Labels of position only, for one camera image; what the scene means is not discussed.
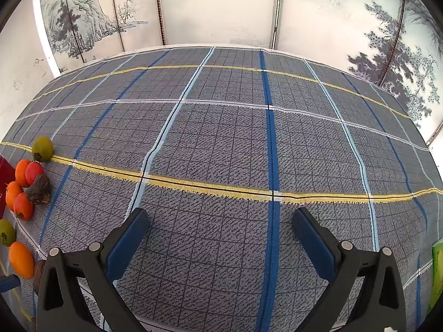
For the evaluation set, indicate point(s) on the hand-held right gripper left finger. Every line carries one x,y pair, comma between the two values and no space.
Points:
128,242

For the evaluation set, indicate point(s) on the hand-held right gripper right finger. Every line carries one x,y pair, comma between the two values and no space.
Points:
313,242

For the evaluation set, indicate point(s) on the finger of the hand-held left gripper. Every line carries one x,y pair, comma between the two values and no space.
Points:
7,283

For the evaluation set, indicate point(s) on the orange fruit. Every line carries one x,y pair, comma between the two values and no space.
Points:
21,173
12,193
24,207
21,259

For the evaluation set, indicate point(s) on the dark brown round fruit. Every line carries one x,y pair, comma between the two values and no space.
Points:
38,190
38,275

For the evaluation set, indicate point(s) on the green tomato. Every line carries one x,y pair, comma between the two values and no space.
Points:
42,148
6,231

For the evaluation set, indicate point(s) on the red tin box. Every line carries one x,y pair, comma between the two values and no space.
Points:
5,176

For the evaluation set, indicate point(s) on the red tomato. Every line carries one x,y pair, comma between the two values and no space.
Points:
34,171

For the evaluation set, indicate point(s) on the green packet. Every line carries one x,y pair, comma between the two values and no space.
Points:
437,276

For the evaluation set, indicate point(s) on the grey plaid tablecloth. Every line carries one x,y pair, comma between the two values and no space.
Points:
221,138

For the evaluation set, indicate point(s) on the landscape painted folding screen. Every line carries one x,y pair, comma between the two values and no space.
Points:
207,7

